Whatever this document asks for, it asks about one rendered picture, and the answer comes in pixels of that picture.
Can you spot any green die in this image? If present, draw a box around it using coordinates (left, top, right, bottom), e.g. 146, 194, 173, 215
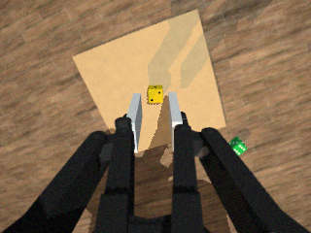
229, 137, 247, 156

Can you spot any tan square mat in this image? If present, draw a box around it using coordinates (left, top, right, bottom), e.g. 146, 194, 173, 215
73, 9, 225, 152

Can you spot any yellow die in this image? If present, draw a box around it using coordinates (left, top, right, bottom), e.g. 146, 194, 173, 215
148, 85, 163, 103

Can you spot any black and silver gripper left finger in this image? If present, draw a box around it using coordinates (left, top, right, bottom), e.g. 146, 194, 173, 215
1, 93, 143, 233

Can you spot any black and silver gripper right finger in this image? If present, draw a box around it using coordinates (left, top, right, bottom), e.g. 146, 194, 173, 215
168, 92, 311, 233

